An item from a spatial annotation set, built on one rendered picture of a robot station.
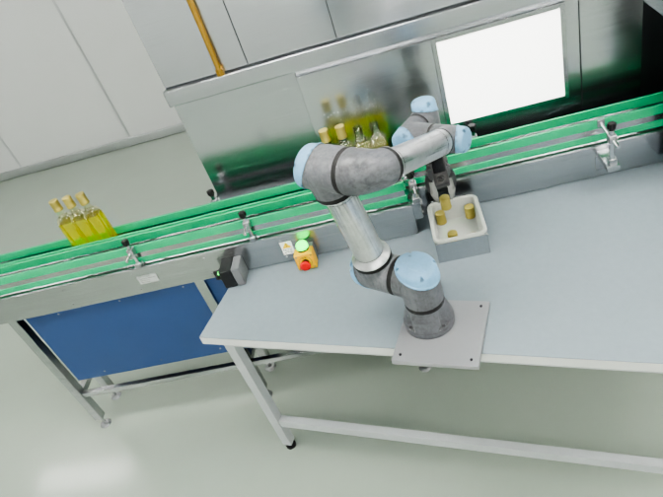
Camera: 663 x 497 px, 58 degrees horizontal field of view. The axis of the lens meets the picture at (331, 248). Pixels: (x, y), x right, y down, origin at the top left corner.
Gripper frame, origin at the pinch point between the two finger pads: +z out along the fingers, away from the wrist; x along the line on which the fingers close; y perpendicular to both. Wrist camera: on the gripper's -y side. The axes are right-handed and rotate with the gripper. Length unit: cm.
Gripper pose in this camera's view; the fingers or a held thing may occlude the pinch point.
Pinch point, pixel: (444, 199)
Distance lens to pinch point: 199.4
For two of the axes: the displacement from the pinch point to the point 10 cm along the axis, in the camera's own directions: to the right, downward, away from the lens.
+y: 0.2, -6.3, 7.8
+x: -9.6, 2.1, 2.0
